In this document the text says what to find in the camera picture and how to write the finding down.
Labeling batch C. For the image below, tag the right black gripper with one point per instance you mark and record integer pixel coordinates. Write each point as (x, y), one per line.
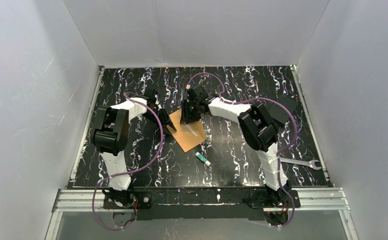
(190, 109)

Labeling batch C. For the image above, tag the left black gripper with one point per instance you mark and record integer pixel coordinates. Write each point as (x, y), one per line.
(162, 115)

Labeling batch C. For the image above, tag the orange paper envelope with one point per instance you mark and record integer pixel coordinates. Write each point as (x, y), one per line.
(186, 140)

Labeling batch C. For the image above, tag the green white glue stick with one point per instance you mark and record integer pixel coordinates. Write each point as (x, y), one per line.
(203, 159)

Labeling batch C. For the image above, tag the beige ornate letter sheet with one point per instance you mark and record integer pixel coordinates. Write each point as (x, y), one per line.
(191, 128)

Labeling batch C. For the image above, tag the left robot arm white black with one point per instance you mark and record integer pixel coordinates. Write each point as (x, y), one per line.
(111, 133)

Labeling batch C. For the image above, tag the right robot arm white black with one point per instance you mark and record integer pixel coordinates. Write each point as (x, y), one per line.
(259, 129)

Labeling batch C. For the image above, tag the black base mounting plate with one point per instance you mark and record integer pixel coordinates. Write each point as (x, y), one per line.
(256, 203)

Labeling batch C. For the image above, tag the black square pad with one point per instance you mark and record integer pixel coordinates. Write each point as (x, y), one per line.
(280, 116)

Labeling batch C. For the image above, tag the silver open-end wrench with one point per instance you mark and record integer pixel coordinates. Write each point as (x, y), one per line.
(313, 164)

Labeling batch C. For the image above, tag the aluminium frame rail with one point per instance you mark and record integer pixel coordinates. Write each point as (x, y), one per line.
(324, 213)

